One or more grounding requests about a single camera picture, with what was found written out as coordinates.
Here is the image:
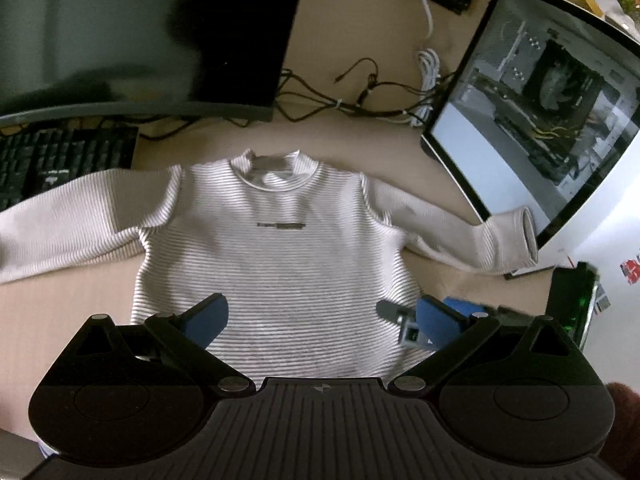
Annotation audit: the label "striped white sweater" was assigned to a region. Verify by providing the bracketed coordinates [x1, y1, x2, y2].
[0, 148, 540, 381]

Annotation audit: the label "curved black monitor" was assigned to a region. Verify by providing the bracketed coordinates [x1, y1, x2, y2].
[0, 0, 312, 129]

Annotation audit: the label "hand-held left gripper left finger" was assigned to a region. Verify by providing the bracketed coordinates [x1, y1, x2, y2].
[41, 293, 257, 398]

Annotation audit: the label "white computer case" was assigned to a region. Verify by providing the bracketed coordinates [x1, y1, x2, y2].
[420, 0, 640, 282]

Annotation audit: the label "black cable bundle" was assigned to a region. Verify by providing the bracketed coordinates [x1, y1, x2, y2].
[140, 57, 457, 142]

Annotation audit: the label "coiled white cable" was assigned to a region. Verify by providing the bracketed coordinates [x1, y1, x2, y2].
[401, 0, 444, 127]

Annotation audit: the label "person's dark red clothing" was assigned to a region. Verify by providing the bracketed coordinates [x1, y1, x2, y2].
[602, 381, 640, 480]

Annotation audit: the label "red and white object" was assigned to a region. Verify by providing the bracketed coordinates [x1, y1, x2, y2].
[619, 256, 640, 287]

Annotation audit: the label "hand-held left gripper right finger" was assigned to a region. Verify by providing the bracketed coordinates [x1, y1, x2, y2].
[388, 295, 602, 399]

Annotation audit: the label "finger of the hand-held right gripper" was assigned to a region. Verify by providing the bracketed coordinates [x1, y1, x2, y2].
[441, 297, 548, 327]
[375, 299, 437, 350]

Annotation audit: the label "black keyboard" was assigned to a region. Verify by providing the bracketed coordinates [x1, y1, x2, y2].
[0, 125, 140, 214]

